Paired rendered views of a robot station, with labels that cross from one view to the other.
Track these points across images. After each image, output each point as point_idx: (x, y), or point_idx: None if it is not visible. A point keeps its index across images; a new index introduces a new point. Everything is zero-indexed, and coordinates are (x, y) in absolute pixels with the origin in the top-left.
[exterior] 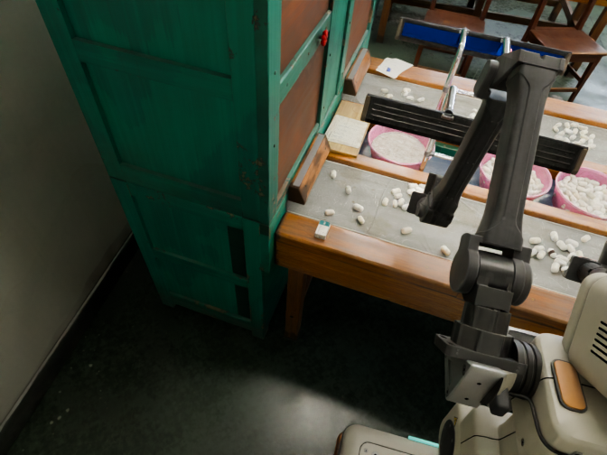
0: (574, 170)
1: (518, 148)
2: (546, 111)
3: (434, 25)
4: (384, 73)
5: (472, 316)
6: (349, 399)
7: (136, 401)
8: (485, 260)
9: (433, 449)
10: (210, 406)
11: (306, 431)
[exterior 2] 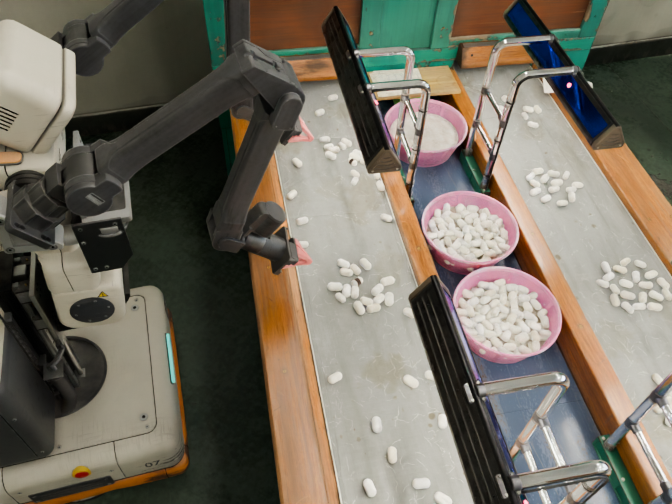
0: (367, 165)
1: None
2: (654, 243)
3: (534, 18)
4: (543, 82)
5: None
6: (213, 317)
7: (135, 179)
8: (76, 26)
9: (162, 353)
10: (154, 223)
11: (165, 296)
